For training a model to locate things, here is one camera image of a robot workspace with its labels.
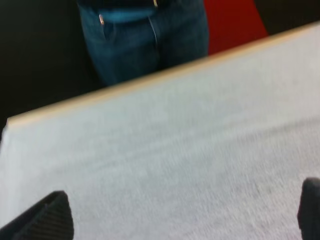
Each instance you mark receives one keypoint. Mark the person's legs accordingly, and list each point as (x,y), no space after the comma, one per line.
(145,40)

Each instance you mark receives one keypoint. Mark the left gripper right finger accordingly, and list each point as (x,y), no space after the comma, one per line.
(310,207)

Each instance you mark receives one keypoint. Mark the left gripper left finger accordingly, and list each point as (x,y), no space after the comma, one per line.
(42,220)

